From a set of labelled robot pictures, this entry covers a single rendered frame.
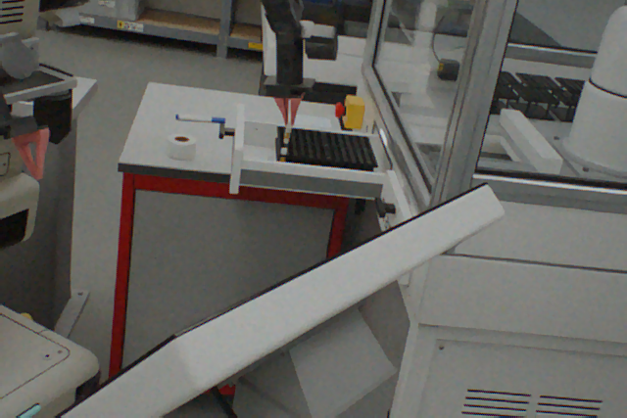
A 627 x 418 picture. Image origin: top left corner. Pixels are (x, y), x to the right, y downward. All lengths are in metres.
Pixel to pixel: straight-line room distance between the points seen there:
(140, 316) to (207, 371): 1.59
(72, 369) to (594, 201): 1.30
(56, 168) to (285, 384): 1.66
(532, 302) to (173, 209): 0.96
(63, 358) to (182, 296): 0.32
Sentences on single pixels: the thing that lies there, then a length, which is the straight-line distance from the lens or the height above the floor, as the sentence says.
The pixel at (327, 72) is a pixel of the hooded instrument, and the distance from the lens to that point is 2.68.
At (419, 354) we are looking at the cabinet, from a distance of 1.53.
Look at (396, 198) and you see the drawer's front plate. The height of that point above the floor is 0.93.
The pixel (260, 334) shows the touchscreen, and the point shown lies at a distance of 0.71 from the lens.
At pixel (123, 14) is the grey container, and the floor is 0.18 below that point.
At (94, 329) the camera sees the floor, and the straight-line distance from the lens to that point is 2.76.
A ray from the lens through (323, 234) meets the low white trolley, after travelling 2.12.
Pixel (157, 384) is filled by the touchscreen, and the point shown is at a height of 1.15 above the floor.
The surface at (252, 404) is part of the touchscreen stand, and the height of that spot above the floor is 1.00.
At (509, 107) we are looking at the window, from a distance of 1.35.
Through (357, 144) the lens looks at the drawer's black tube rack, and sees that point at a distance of 1.93.
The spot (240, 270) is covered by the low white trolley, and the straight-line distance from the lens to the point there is 2.17.
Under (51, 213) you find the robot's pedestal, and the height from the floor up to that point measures 0.42.
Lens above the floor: 1.58
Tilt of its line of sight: 23 degrees down
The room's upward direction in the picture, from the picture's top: 10 degrees clockwise
